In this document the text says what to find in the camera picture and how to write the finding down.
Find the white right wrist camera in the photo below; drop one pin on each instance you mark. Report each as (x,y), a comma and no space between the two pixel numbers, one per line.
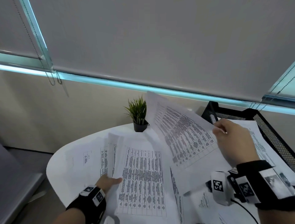
(219,184)

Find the potted green plant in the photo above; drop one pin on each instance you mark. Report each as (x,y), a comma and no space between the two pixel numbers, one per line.
(139,127)

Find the person's right hand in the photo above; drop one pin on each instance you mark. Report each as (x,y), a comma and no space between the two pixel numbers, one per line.
(235,143)

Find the black right wristband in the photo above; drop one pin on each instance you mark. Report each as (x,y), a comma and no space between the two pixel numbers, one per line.
(251,166)

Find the wide grey roller blind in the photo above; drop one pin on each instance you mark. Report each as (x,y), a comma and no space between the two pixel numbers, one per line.
(161,46)

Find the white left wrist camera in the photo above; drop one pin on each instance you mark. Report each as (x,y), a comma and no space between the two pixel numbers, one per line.
(110,220)

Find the single printed paper sheet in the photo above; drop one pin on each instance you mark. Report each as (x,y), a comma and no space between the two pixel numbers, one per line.
(184,133)

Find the person's left hand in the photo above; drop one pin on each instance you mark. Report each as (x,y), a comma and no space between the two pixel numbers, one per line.
(108,182)

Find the person's left forearm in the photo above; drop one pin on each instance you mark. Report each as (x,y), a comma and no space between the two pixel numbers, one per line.
(69,218)

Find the black mesh paper tray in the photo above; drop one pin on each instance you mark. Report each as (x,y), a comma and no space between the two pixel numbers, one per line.
(276,138)

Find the white table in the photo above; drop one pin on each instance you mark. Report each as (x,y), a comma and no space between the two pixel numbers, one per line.
(55,170)

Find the black wristband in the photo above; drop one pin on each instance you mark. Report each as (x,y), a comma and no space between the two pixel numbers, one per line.
(251,166)
(76,205)

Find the black left wristband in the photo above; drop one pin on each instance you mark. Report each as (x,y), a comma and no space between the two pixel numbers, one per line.
(76,205)

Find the grey low cabinet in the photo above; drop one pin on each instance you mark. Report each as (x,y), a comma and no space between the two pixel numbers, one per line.
(16,189)

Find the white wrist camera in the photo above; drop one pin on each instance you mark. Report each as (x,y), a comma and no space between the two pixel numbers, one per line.
(219,184)
(110,220)

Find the glass window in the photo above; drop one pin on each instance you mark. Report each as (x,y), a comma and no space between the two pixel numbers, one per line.
(138,87)

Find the printed paper bundle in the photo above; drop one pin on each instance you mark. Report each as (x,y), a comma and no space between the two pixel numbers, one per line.
(262,147)
(143,180)

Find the person's right forearm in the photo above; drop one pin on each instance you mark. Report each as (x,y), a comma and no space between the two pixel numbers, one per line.
(276,218)

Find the pile of papers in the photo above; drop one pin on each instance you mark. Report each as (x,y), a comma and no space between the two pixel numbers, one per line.
(92,161)

